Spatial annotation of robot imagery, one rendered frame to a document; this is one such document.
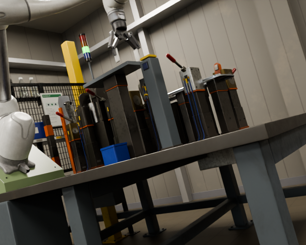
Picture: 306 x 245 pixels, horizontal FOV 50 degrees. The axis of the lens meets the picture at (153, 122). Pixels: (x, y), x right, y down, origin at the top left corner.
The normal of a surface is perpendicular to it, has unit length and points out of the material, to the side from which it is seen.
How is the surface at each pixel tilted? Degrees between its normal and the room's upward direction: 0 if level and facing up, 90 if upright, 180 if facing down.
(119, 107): 90
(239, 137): 90
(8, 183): 90
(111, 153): 90
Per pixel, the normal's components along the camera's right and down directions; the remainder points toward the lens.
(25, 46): 0.77, -0.26
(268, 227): -0.58, 0.07
